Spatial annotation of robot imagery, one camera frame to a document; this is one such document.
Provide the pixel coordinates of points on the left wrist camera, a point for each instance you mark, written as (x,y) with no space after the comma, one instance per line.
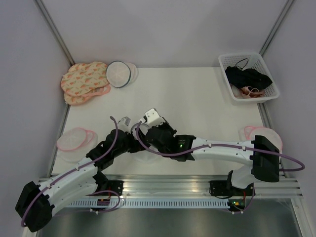
(123,124)

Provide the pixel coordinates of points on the white plastic basket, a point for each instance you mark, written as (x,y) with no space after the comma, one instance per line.
(256,62)

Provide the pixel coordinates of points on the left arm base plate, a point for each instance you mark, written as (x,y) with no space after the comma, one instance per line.
(112,185)

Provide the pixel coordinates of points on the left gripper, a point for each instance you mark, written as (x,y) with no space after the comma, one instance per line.
(131,136)

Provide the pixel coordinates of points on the white slotted cable duct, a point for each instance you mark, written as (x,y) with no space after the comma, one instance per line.
(151,203)

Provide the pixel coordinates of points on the pink-trim mesh bag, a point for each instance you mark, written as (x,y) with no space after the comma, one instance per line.
(74,144)
(249,133)

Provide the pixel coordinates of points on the floral laundry bag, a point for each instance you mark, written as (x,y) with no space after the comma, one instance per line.
(82,78)
(75,101)

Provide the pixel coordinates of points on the floral laundry bag top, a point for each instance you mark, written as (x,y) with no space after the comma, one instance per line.
(82,78)

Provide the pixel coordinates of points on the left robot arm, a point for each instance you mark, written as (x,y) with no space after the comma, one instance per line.
(38,203)

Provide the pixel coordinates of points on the blue-zip mesh laundry bag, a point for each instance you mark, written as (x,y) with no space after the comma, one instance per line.
(143,156)

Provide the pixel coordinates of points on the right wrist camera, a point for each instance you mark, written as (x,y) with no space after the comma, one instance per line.
(152,118)

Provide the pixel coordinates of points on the aluminium rail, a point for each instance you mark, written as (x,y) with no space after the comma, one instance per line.
(197,186)

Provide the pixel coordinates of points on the pink-trim mesh bag right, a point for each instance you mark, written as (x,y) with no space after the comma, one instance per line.
(249,133)

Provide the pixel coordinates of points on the white mesh bag behind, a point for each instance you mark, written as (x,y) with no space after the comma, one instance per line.
(134,72)

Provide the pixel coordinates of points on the pink bra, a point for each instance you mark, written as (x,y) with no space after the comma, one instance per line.
(248,92)

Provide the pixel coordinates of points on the black bra from bag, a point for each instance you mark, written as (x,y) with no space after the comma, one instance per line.
(254,78)

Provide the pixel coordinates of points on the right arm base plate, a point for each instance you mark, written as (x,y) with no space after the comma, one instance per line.
(224,189)

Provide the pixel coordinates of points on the floral laundry bag bottom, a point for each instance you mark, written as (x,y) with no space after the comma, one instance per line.
(75,101)

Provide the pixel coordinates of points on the pink-trim mesh bag left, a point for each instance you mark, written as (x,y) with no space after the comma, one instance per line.
(74,144)

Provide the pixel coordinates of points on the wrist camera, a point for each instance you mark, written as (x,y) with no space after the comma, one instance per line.
(123,124)
(152,118)

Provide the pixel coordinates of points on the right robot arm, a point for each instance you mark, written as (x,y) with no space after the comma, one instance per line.
(259,157)

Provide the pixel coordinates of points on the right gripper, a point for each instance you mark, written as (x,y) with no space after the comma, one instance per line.
(166,125)

